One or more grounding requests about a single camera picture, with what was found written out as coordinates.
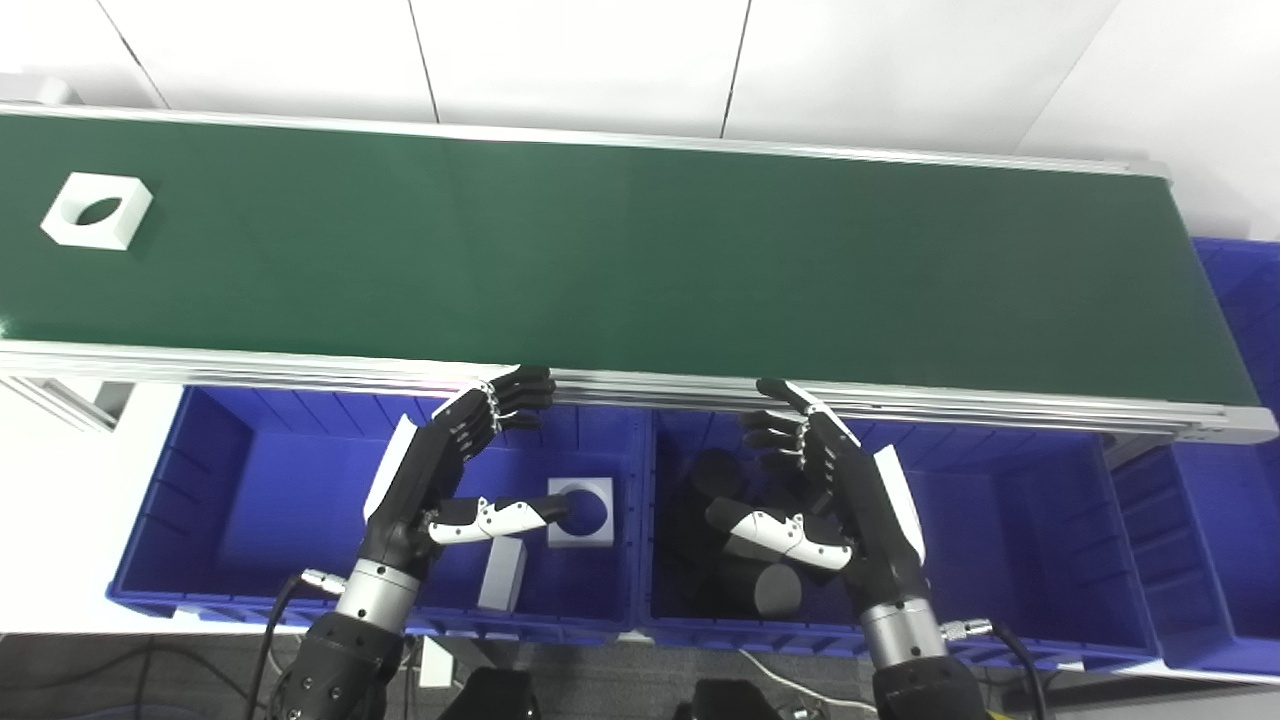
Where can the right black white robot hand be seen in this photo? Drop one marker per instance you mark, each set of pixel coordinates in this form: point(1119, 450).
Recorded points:
point(880, 540)

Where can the grey conveyor motor box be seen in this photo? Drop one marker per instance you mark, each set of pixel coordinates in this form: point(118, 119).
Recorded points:
point(35, 92)

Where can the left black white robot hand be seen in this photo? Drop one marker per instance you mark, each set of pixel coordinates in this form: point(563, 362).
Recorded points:
point(410, 490)

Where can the white block part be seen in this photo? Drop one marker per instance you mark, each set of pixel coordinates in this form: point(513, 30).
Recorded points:
point(502, 580)

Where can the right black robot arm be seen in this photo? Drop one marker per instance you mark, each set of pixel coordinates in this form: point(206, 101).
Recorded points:
point(915, 670)

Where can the black robot body part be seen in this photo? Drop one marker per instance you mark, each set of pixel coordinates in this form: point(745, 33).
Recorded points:
point(735, 700)
point(495, 695)

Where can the green conveyor belt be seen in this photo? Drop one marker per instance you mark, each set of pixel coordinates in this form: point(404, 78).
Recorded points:
point(600, 260)
point(300, 370)

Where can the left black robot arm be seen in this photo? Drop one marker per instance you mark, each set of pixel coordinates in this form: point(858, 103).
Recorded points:
point(350, 650)

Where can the aluminium conveyor leg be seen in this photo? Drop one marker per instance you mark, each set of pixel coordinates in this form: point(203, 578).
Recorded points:
point(60, 405)

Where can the white block with round hole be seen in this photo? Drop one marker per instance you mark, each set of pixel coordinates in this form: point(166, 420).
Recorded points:
point(560, 535)
point(70, 225)

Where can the white box on floor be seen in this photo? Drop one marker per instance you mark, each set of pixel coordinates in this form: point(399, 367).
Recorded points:
point(435, 662)

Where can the blue plastic bin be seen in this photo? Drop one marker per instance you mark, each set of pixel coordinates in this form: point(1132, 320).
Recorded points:
point(1220, 520)
point(280, 520)
point(1000, 540)

